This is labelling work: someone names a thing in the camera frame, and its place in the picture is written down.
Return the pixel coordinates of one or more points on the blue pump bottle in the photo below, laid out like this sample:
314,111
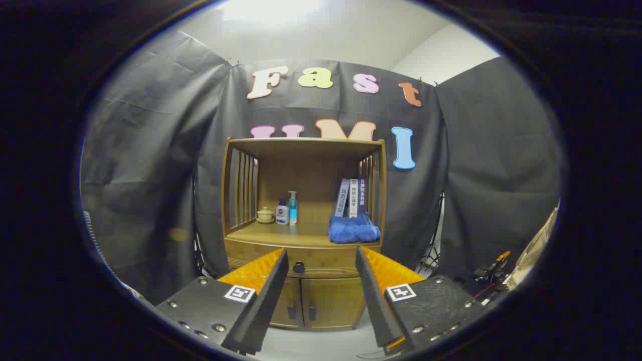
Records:
293,210

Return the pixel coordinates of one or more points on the wooden cabinet door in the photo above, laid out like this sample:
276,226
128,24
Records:
291,301
333,303

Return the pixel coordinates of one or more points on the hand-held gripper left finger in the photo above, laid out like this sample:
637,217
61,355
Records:
263,306

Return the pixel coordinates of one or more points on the black orange device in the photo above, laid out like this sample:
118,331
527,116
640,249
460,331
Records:
491,273

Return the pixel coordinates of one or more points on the blue folded towel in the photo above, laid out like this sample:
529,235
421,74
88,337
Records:
353,230

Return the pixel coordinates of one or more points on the dark blue book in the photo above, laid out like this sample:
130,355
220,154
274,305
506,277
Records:
362,195

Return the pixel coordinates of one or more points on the black light stand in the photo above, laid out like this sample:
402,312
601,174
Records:
432,250

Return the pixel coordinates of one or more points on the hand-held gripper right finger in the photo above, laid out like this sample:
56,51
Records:
376,301

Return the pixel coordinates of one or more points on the white book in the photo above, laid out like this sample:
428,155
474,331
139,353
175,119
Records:
354,198

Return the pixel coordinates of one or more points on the white bottle with blue cap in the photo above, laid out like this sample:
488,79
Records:
282,215

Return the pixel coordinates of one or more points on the wooden cabinet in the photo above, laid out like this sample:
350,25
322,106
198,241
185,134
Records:
311,195

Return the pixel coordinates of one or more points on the wooden countertop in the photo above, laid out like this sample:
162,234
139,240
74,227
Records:
301,233

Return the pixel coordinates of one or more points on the wooden drawer with black knob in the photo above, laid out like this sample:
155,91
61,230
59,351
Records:
323,258

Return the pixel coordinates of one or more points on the black backdrop cloth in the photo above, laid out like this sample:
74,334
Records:
150,150

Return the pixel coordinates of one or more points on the grey book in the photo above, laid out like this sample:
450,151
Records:
342,198

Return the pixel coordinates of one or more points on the beige lidded teacup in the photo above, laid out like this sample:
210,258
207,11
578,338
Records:
265,215

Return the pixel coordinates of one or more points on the beige panel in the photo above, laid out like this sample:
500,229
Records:
536,245

